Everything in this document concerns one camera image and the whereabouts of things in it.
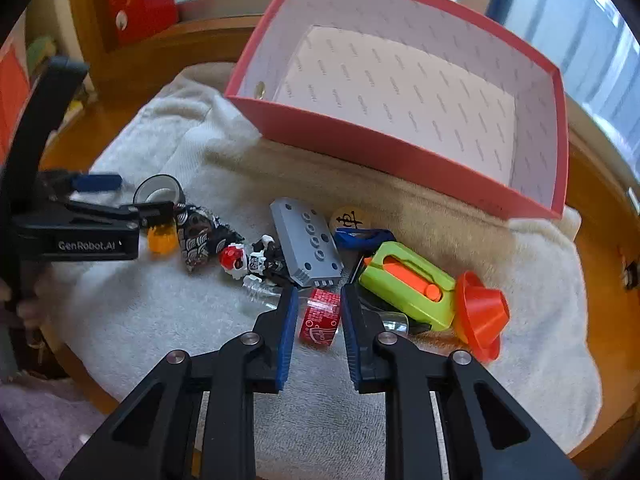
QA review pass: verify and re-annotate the orange translucent ball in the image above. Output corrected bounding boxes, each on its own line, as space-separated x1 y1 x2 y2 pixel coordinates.
147 225 177 256

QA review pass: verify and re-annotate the red white toy robot figure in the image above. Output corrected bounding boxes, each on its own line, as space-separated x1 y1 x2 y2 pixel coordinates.
219 234 291 288

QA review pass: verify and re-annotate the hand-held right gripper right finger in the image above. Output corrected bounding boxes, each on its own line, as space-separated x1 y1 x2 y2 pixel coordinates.
340 282 583 480

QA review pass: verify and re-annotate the round wooden chess piece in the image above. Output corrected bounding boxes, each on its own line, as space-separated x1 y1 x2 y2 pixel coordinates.
329 205 372 236

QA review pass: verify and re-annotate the orange plastic cone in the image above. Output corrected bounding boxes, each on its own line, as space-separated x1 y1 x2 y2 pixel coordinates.
454 270 510 363

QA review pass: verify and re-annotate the row of books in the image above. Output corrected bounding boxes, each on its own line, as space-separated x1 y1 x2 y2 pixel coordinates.
0 35 96 151

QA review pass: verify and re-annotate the green orange plastic box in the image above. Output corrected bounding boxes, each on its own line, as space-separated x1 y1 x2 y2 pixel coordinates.
359 241 457 332

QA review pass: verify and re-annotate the white towel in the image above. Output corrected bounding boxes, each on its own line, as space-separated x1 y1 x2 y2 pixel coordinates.
47 62 603 480

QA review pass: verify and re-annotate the clear ribbed plastic piece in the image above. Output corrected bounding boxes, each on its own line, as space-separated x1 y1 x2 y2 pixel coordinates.
242 276 281 312

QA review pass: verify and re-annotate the person's left hand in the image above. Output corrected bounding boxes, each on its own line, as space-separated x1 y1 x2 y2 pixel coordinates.
0 277 47 333

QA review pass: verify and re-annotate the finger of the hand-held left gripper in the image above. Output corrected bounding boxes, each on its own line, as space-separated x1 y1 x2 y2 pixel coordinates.
67 201 176 229
42 171 124 196

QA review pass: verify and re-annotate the purple rug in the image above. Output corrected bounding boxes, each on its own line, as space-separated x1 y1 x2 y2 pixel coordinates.
0 375 108 480

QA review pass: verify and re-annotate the clear plastic cup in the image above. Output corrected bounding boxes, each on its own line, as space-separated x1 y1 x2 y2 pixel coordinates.
372 310 411 336

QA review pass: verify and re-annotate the grey plastic block with holes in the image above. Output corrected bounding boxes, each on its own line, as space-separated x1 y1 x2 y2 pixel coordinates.
270 197 346 288

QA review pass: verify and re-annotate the black plug cable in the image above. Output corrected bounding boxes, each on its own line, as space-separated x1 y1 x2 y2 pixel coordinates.
619 252 640 292

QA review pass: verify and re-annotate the blue clip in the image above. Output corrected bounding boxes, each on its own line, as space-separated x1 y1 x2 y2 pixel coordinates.
334 227 396 251

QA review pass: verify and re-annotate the red gift box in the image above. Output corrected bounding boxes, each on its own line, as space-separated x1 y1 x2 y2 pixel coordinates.
92 0 178 46

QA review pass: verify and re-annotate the red patterned tape roll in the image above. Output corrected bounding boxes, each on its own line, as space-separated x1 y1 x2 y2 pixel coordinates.
299 287 342 350

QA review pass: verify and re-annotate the grey tape roll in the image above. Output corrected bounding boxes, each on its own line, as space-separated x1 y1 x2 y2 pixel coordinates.
134 174 187 208

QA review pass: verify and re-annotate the pink cardboard box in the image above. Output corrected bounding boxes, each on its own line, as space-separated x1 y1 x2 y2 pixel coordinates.
224 0 571 221

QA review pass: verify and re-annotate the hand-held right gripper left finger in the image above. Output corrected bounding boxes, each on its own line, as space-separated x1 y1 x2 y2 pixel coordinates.
59 286 301 480

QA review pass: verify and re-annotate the wave patterned fabric pouch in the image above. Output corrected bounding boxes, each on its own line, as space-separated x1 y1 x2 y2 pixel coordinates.
172 202 246 276

